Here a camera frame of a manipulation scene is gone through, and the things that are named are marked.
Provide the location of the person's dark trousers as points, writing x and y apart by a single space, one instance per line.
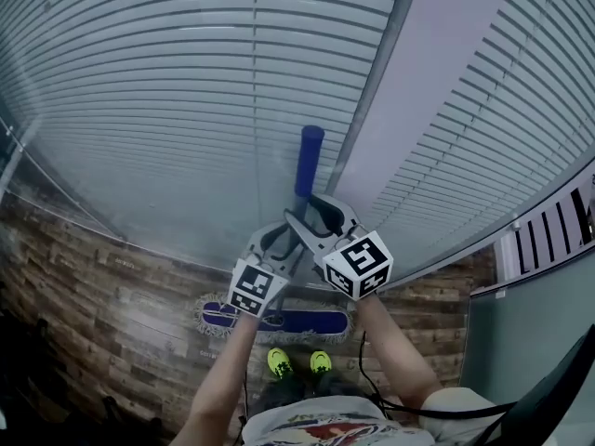
297 390

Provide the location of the wooden plank floor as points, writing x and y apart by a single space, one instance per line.
116 318

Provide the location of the frosted glass desk partition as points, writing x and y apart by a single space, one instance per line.
525 332

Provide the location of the blue mop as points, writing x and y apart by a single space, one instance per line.
308 165

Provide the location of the black body-mounted device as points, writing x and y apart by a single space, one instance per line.
558 388

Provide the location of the white printed t-shirt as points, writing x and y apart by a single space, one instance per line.
334 423

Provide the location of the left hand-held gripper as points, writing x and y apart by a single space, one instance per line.
253 288

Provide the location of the person's right forearm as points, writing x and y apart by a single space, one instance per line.
395 351

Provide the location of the dark wooden slatted bench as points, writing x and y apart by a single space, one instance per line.
553 230

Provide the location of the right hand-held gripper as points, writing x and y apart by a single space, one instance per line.
360 265

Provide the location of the narrow white venetian blind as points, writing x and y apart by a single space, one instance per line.
511 86

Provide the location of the person's left forearm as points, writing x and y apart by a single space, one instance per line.
223 379

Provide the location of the wide white venetian blind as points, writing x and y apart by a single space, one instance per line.
139 86

